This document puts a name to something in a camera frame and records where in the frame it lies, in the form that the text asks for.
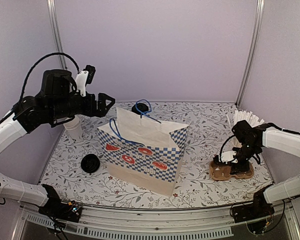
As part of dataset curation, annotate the left aluminium frame post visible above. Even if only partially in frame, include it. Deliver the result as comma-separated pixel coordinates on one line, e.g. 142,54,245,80
46,0,68,71

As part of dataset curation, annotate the aluminium frame post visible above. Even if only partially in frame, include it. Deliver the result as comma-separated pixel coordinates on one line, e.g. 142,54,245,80
235,0,265,108
46,0,68,71

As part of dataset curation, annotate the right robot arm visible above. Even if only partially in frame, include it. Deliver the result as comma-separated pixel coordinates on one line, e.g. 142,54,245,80
231,120,300,218

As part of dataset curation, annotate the stack of white paper cups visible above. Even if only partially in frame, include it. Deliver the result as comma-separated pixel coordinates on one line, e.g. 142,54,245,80
63,116,83,142

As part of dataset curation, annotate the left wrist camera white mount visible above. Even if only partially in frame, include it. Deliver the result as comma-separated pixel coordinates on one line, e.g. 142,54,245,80
75,65,96,97

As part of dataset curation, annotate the brown cardboard cup carrier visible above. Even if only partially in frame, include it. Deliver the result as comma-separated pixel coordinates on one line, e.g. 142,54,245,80
209,161,254,181

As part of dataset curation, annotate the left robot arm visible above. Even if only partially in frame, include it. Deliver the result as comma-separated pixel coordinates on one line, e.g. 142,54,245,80
0,52,115,217

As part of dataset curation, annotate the checkered paper takeout bag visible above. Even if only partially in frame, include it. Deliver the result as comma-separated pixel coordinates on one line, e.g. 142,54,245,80
97,99,189,197

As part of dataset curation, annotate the floral patterned table mat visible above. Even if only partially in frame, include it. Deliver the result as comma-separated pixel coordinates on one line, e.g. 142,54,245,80
40,102,273,209

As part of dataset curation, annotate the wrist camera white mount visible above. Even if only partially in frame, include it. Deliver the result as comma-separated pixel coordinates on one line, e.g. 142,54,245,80
213,150,238,165
75,65,96,97

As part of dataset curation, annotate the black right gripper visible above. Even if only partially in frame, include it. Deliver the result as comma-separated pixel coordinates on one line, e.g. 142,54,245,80
229,142,260,174

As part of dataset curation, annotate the grey slotted cable duct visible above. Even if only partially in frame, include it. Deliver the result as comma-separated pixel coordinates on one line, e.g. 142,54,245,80
24,213,235,238

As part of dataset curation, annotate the aluminium table edge rail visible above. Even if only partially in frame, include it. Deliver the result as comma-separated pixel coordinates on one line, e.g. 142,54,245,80
21,201,300,239

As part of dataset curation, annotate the black plastic cup lid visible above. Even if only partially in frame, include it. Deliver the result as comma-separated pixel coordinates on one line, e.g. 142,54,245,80
131,102,149,115

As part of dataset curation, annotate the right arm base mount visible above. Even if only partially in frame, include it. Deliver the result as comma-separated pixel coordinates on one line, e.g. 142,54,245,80
229,197,275,223

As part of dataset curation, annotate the stack of black cup lids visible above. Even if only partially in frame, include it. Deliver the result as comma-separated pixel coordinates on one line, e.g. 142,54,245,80
80,153,101,174

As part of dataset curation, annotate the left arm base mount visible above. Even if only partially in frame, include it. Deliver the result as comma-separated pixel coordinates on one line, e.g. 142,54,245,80
38,199,82,223

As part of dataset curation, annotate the bundle of white wrapped straws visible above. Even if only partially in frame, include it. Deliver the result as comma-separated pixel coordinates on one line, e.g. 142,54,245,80
226,109,266,148

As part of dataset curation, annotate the right aluminium frame post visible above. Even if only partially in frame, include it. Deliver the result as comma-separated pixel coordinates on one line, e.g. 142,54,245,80
235,0,265,108

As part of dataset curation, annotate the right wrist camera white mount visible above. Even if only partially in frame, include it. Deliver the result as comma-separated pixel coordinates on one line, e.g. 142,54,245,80
213,150,238,165

